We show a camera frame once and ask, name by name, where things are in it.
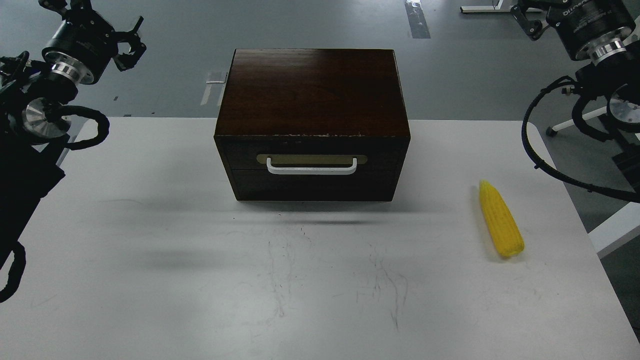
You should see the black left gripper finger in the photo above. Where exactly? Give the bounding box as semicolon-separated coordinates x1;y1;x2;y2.
113;42;147;72
114;16;144;47

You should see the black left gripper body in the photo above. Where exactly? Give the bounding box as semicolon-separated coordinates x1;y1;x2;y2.
41;0;118;85

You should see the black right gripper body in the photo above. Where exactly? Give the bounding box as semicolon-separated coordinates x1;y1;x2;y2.
546;0;636;61

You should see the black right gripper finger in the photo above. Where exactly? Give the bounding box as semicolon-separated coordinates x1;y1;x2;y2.
510;0;551;41

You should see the white drawer handle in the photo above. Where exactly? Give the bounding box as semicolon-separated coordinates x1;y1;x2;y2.
266;157;358;176

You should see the yellow corn cob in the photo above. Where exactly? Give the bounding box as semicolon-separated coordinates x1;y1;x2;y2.
478;179;525;258

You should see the dark wooden drawer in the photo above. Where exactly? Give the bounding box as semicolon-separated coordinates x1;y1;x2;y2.
214;136;410;202

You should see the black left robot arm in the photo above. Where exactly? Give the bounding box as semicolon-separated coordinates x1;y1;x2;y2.
1;0;147;262

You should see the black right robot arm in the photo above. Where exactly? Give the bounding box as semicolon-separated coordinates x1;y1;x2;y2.
510;0;639;203

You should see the dark wooden drawer cabinet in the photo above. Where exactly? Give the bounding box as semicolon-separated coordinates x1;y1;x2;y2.
214;48;411;203

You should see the white table leg base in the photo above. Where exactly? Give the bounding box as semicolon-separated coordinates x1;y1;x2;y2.
459;0;518;14

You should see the white caster stand leg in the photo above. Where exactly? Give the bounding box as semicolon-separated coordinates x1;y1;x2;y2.
545;106;608;137

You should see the grey floor tape strip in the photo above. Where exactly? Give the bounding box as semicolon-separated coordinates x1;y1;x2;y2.
403;0;431;39

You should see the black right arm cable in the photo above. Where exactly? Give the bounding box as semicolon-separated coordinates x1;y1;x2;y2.
521;76;640;203

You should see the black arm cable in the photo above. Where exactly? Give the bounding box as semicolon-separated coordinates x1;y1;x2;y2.
50;105;111;151
521;76;640;203

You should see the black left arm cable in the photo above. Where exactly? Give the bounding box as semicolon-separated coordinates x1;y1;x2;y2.
50;105;111;151

